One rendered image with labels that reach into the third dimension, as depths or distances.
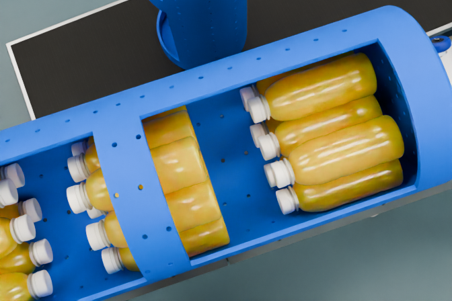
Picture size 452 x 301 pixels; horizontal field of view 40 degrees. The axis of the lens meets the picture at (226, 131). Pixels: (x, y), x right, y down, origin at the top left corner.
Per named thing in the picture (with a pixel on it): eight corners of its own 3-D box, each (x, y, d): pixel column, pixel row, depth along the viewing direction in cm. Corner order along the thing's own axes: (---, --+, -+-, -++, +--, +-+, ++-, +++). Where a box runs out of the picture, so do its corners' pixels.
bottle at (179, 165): (194, 137, 92) (80, 175, 91) (192, 132, 85) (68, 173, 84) (208, 181, 91) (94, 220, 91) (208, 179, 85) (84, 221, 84)
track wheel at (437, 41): (456, 48, 110) (455, 37, 109) (432, 56, 109) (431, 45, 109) (444, 42, 114) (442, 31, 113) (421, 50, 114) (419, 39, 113)
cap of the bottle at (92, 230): (95, 218, 89) (83, 223, 89) (101, 244, 88) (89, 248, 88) (102, 224, 93) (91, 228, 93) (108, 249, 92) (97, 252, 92)
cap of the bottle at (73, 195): (82, 184, 90) (70, 188, 90) (76, 183, 86) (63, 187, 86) (90, 209, 89) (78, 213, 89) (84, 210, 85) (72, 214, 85)
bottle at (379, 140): (382, 107, 95) (273, 144, 94) (401, 121, 89) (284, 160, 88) (390, 148, 97) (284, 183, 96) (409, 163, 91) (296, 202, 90)
